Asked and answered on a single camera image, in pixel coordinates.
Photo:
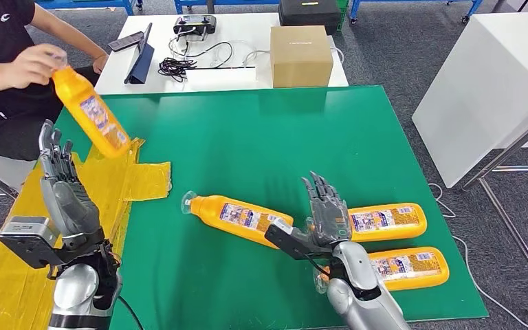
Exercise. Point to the person's right hand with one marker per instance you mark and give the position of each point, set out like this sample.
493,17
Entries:
31,66

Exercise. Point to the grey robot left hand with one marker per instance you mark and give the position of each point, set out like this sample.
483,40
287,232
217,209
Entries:
72,205

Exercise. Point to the person's left hand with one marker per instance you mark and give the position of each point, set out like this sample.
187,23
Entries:
101,63

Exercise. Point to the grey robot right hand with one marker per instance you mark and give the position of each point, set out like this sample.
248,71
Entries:
330,214

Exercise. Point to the black smartphone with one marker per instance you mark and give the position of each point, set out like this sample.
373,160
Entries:
126,41

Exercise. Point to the orange detergent bottle clear cap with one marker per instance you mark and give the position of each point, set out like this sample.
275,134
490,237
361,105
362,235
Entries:
432,275
209,209
409,227
86,109

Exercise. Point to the person's left forearm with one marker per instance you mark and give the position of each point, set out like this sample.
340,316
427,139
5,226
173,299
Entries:
68,34

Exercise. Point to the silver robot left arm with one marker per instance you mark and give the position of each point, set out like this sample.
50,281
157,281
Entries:
75,291

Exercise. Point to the tablet in blue case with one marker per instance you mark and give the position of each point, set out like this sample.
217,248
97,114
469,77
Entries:
143,64

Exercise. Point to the blue metal rack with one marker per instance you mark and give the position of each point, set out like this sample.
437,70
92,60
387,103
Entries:
227,3
409,2
86,3

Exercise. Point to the black remote controller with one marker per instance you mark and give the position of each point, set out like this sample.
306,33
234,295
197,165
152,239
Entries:
194,23

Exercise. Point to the white desk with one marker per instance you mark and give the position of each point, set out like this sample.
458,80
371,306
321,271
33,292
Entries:
250,27

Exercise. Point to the brown cardboard box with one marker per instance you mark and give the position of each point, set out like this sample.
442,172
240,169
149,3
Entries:
300,58

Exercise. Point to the white block table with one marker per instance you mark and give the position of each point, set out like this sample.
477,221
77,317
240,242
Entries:
482,91

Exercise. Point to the black hard case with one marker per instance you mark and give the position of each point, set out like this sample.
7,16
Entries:
309,15

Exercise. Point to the green plastic crate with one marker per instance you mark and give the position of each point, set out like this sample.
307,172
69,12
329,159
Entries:
345,13

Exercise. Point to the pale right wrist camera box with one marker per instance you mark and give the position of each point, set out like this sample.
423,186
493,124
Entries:
291,239

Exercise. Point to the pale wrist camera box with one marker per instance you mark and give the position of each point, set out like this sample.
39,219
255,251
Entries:
291,239
29,241

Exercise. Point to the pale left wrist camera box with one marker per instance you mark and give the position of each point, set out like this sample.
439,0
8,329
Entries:
29,241

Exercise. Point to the metal stand frame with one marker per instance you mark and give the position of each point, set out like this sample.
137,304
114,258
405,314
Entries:
514,145

